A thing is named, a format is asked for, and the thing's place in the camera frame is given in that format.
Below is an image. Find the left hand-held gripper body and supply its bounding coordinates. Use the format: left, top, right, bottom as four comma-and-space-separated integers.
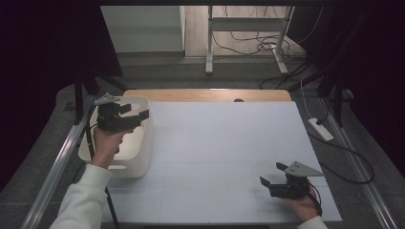
93, 92, 141, 133

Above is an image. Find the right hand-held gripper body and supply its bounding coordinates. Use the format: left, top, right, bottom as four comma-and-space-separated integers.
267, 160, 325, 200

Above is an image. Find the white plastic basket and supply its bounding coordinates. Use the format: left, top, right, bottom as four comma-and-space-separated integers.
77, 94, 156, 178

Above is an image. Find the person's right hand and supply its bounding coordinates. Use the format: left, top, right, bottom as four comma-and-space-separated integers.
281, 190, 321, 222

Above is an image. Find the person's left hand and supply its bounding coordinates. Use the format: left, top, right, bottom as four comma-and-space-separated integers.
91, 127, 135, 170

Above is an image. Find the black tripod stand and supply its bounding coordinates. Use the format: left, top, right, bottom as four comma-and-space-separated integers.
72, 71, 129, 126
294, 68, 355, 129

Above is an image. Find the white power strip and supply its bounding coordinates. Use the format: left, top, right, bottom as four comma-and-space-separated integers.
307, 117, 335, 142

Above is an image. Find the wooden table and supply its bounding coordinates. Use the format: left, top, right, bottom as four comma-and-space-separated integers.
123, 89, 292, 103

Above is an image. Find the white gridded mat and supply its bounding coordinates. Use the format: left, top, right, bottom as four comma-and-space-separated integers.
101, 100, 343, 223

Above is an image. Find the white cabinet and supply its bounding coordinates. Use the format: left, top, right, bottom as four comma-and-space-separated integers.
100, 5, 186, 53

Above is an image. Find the black curtain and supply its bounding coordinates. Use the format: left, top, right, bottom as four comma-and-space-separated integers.
0, 0, 124, 194
286, 0, 405, 179

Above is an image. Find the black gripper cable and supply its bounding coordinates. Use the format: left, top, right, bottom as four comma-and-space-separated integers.
84, 106, 121, 229
307, 181, 324, 218

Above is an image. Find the metal rail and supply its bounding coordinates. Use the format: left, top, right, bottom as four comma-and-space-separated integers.
19, 94, 97, 229
319, 97, 399, 229

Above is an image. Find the white cable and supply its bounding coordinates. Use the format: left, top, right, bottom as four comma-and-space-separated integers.
300, 77, 313, 120

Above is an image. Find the black power cable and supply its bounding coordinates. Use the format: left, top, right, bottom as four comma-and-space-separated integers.
307, 108, 375, 185

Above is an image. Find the metal stand frame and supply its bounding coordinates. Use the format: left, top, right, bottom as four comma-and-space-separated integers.
204, 5, 296, 76

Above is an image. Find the tangle of floor cables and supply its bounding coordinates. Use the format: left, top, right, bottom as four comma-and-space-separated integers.
211, 5, 324, 62

